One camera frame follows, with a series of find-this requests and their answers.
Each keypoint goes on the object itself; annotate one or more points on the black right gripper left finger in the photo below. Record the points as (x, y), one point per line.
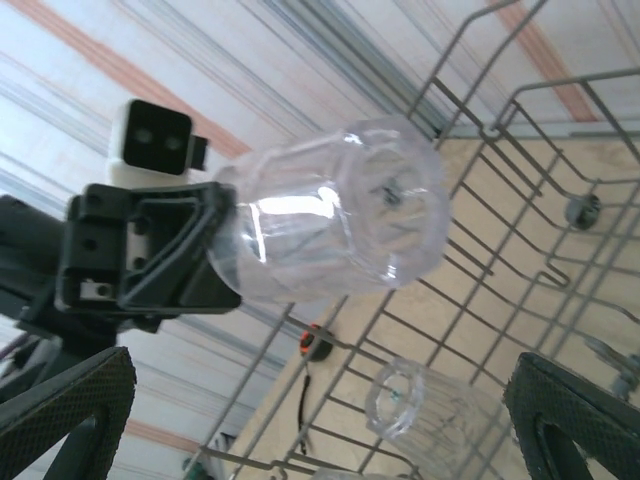
(60, 415)

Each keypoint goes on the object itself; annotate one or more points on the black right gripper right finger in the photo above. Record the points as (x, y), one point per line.
(540, 400)

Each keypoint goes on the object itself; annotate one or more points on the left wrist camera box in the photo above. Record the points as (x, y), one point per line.
(150, 135)

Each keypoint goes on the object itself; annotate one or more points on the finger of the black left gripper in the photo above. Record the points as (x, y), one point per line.
(200, 297)

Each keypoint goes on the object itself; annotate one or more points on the clear faceted plastic cup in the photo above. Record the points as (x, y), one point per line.
(300, 240)
(450, 425)

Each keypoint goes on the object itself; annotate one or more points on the black orange tape measure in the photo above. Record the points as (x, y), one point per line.
(317, 347)

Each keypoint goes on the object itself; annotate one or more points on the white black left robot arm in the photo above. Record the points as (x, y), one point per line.
(42, 355)

